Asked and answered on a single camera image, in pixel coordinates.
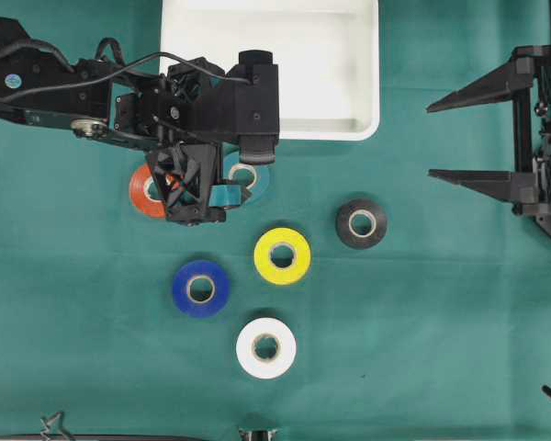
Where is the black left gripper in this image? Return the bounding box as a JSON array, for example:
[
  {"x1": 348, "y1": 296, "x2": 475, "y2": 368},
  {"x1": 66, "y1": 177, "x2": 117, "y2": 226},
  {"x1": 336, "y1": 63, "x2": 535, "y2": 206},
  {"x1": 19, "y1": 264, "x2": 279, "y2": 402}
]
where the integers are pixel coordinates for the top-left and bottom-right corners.
[{"x1": 112, "y1": 57, "x2": 239, "y2": 225}]

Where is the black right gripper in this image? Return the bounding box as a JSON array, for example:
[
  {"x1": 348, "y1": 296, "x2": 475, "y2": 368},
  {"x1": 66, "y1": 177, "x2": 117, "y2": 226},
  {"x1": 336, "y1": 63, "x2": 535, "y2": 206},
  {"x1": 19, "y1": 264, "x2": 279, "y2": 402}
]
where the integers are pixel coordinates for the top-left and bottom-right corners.
[{"x1": 426, "y1": 45, "x2": 551, "y2": 215}]

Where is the teal tape roll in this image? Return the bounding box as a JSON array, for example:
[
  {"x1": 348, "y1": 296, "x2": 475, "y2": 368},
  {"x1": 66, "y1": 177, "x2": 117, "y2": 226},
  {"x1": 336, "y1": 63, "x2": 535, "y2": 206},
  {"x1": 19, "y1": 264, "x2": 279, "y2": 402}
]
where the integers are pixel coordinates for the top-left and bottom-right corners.
[{"x1": 208, "y1": 152, "x2": 270, "y2": 209}]

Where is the black tape roll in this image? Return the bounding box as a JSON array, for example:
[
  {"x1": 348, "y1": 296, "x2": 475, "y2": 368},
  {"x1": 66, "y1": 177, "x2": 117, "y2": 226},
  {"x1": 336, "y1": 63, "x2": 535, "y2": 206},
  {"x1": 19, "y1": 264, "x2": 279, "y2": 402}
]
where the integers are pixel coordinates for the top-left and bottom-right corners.
[{"x1": 336, "y1": 198, "x2": 388, "y2": 250}]

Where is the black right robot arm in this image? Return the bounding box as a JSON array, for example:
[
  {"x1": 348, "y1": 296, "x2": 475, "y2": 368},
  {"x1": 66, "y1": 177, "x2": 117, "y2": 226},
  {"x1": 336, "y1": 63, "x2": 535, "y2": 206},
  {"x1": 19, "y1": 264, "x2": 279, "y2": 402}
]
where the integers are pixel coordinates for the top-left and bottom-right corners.
[{"x1": 426, "y1": 45, "x2": 551, "y2": 238}]

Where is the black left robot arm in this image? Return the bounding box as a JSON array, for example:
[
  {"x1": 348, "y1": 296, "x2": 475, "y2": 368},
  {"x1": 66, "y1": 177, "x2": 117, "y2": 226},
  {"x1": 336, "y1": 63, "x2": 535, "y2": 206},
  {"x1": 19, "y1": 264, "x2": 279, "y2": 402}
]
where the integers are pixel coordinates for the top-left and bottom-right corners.
[{"x1": 0, "y1": 17, "x2": 250, "y2": 226}]

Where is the red tape roll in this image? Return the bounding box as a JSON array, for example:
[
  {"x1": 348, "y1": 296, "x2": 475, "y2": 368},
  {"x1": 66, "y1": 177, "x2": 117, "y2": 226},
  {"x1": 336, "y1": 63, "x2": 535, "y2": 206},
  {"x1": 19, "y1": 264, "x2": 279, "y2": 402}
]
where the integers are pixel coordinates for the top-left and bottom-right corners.
[{"x1": 129, "y1": 164, "x2": 165, "y2": 219}]

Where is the blue tape roll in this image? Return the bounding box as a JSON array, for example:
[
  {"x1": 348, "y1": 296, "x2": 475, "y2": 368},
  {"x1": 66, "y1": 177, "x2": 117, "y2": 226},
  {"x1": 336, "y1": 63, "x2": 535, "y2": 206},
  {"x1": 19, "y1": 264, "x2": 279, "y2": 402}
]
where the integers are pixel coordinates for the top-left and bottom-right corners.
[{"x1": 172, "y1": 260, "x2": 231, "y2": 319}]

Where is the yellow tape roll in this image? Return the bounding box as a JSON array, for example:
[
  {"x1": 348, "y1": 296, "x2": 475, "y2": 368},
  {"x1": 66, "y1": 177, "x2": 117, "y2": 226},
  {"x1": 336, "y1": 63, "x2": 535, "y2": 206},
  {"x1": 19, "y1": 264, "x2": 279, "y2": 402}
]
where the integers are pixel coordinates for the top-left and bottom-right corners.
[{"x1": 253, "y1": 227, "x2": 311, "y2": 286}]

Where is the white plastic case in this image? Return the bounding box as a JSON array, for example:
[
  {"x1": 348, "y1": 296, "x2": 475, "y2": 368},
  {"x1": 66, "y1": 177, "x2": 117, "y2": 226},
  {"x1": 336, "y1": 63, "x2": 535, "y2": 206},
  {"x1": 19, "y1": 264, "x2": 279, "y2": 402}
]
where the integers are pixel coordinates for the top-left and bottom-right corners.
[{"x1": 160, "y1": 0, "x2": 380, "y2": 141}]

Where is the white tape roll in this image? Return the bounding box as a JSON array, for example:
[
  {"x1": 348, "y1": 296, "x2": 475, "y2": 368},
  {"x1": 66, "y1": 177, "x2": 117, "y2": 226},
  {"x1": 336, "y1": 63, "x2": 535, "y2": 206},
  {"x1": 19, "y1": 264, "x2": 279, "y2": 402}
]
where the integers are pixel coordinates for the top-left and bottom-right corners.
[{"x1": 235, "y1": 317, "x2": 297, "y2": 379}]

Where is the metal bracket at edge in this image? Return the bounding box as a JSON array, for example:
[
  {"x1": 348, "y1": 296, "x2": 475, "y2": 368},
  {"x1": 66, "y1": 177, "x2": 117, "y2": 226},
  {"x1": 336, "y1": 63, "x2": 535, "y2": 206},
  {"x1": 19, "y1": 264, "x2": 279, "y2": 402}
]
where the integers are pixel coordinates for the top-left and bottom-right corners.
[{"x1": 238, "y1": 427, "x2": 278, "y2": 441}]

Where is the metal wire clip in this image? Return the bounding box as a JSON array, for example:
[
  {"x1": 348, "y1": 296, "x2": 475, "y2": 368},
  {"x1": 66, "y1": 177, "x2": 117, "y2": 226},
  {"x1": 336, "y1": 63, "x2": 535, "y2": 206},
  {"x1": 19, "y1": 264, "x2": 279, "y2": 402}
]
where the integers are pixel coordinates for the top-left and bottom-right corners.
[{"x1": 39, "y1": 411, "x2": 75, "y2": 441}]

